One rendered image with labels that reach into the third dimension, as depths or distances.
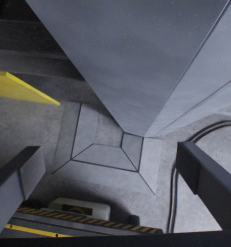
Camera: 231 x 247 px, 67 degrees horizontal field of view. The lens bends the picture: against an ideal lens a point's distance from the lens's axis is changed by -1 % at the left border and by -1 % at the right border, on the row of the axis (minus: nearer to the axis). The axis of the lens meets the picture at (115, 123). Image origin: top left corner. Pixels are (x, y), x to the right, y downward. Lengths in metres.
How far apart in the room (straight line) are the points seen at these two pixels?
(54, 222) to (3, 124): 0.68
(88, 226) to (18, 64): 0.54
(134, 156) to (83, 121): 0.31
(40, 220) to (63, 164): 0.34
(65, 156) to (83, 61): 0.80
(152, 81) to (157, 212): 0.82
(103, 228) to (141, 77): 0.53
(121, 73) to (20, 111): 0.97
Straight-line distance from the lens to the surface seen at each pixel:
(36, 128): 1.04
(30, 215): 0.70
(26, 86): 0.75
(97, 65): 0.17
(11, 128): 1.12
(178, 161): 0.17
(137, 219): 0.83
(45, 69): 0.58
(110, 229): 0.62
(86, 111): 0.93
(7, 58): 0.67
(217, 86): 0.19
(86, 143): 0.91
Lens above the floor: 0.89
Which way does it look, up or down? 80 degrees down
